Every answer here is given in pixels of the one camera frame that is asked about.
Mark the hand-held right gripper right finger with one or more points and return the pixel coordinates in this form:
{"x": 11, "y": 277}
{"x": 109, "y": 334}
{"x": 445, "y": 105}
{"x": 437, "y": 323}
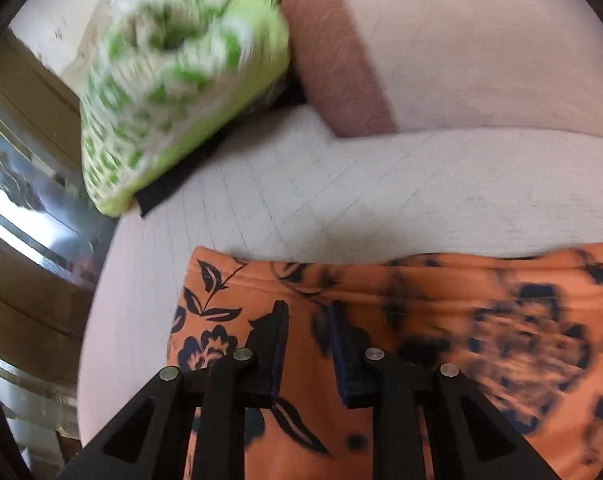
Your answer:
{"x": 346, "y": 355}

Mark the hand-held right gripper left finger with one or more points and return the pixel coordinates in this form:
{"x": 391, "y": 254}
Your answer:
{"x": 269, "y": 355}

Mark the orange floral garment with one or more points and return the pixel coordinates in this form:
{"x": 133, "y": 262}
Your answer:
{"x": 431, "y": 335}

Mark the black cloth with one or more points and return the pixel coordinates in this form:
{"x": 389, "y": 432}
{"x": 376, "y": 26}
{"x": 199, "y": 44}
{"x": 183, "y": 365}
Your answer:
{"x": 166, "y": 192}

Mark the green checkered quilt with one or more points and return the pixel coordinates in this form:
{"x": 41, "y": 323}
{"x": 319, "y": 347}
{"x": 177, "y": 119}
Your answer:
{"x": 176, "y": 90}

